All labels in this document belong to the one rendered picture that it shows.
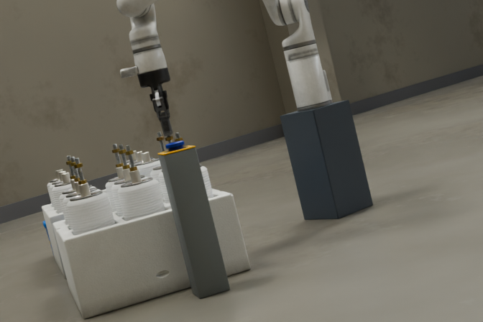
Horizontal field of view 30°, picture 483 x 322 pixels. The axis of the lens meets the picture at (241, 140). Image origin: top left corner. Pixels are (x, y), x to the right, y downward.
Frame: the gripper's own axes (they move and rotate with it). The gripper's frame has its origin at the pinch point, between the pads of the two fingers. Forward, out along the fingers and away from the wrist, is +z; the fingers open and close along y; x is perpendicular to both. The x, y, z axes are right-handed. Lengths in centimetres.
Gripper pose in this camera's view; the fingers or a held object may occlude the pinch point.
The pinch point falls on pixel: (167, 127)
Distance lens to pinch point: 220.3
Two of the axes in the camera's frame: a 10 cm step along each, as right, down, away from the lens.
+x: -9.7, 2.4, 0.0
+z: 2.4, 9.7, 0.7
